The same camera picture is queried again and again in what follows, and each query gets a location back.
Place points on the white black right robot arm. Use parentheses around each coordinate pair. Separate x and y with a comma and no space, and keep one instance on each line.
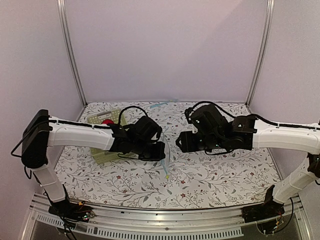
(211,131)

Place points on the aluminium frame post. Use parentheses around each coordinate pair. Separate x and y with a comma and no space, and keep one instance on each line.
(62,11)
(270,4)

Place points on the light green perforated plastic basket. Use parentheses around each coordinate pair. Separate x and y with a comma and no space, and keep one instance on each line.
(109,116)

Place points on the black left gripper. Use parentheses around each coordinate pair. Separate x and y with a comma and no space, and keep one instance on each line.
(159,155)

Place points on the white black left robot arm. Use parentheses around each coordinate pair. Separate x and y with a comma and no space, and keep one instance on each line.
(141,138)

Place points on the clear blue zip top bag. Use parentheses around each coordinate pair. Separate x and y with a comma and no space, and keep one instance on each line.
(166,162)

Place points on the red apple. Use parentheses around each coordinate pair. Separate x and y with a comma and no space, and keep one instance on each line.
(107,122)

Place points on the aluminium front rail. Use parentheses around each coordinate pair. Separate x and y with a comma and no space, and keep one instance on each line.
(123,223)

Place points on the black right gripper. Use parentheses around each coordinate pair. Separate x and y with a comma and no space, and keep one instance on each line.
(186,145)

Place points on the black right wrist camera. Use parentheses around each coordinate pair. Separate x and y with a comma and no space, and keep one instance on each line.
(190,115)

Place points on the left aluminium frame post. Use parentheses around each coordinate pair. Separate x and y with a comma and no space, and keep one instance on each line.
(62,11)

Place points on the spare clear blue zip bag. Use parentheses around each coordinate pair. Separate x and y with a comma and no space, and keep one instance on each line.
(163,103)

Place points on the floral patterned table mat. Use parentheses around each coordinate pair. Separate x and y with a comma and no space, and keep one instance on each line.
(196,180)

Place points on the right aluminium frame post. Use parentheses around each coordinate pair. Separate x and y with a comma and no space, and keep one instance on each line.
(270,4)

